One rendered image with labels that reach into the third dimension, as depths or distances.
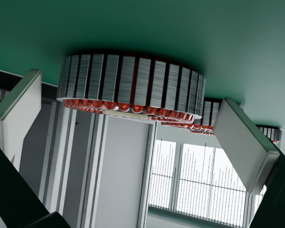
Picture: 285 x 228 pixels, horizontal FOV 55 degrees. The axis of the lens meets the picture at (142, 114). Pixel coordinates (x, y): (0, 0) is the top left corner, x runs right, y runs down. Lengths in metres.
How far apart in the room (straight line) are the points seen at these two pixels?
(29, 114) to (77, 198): 0.35
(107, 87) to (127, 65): 0.02
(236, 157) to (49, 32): 0.13
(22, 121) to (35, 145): 0.41
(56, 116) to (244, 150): 0.34
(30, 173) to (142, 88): 0.45
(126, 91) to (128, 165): 0.49
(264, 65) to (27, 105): 0.14
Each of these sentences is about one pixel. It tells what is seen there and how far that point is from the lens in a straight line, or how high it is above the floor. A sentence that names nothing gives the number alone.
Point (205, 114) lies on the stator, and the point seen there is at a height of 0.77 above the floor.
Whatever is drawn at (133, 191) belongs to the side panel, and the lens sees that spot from 0.70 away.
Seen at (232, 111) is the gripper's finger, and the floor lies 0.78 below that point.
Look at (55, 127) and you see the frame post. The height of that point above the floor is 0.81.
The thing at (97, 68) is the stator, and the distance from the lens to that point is 0.17.
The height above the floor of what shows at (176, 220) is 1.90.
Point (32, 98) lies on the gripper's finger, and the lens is 0.18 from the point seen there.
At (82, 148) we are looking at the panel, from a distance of 0.50.
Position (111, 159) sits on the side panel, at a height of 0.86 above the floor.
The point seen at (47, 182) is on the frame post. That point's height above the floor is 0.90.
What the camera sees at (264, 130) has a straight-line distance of 0.72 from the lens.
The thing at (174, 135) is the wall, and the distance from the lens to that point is 6.91.
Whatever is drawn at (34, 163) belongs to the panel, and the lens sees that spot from 0.58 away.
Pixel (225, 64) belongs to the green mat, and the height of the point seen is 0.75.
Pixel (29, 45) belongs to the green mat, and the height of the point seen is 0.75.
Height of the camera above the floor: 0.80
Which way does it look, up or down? 3 degrees down
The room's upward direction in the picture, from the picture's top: 173 degrees counter-clockwise
